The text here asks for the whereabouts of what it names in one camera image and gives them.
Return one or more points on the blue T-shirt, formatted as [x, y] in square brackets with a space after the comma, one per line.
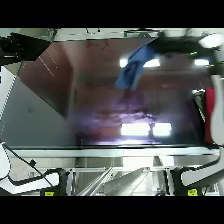
[133, 71]

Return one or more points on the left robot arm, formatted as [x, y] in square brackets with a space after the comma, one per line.
[28, 181]

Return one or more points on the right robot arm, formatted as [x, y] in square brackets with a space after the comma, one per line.
[200, 175]

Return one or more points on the grey garment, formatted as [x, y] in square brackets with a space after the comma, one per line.
[199, 103]

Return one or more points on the red garment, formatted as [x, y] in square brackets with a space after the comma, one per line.
[210, 116]

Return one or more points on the silver frame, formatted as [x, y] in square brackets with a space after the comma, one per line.
[111, 180]

